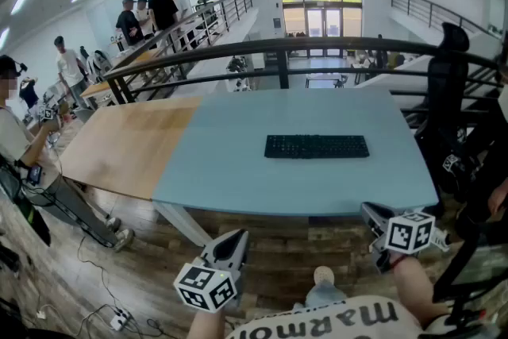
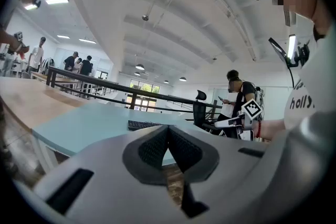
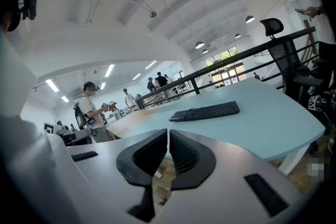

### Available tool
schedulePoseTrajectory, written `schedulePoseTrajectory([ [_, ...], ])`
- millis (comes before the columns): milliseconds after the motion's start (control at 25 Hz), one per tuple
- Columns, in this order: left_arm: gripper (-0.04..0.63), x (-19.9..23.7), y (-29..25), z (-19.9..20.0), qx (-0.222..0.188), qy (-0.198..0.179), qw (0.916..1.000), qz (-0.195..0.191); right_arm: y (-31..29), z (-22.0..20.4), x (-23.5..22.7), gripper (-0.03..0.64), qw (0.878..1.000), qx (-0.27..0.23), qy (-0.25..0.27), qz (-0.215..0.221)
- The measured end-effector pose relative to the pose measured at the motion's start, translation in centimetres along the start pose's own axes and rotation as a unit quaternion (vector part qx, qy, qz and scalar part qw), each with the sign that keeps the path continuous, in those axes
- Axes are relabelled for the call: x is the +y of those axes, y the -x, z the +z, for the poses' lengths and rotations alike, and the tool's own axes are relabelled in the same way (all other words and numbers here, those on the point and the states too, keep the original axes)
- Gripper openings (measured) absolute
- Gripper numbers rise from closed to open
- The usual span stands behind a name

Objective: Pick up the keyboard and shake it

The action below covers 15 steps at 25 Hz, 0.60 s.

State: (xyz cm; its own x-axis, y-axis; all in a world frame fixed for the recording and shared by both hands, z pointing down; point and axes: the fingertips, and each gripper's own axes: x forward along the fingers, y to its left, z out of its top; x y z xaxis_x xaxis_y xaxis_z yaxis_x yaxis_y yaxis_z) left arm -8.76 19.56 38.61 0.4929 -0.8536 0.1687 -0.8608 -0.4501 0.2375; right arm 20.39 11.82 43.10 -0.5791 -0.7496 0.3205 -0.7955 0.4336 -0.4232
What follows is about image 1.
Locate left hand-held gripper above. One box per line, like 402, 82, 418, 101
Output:
173, 229, 250, 314

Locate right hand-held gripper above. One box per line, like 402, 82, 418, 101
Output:
360, 202, 437, 275

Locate black keyboard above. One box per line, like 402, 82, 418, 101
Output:
264, 134, 371, 160

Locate person's right forearm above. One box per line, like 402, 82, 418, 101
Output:
390, 252, 450, 327

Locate person's left forearm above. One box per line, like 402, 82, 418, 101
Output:
186, 307, 228, 339

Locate white table leg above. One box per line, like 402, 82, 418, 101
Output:
152, 200, 214, 248

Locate person's light shoe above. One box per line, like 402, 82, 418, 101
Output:
313, 265, 335, 285

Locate person's jeans leg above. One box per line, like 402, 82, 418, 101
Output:
292, 280, 349, 310

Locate black metal stand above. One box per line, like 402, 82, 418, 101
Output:
431, 224, 508, 333

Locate person's white printed shirt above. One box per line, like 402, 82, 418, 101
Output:
225, 295, 422, 339

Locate white power strip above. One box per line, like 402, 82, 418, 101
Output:
110, 308, 131, 332

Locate black mesh office chair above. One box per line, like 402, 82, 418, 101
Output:
414, 21, 479, 206

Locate black metal railing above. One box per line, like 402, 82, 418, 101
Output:
102, 36, 508, 105

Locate wooden table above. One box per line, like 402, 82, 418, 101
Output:
79, 79, 117, 100

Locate black bag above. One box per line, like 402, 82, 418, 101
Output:
0, 166, 52, 248

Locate black balcony railing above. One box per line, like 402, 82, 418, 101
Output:
390, 0, 502, 40
156, 0, 254, 52

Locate glass entrance doors and windows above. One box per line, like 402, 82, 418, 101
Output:
276, 0, 364, 39

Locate black floor cable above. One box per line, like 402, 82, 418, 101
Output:
77, 236, 171, 339

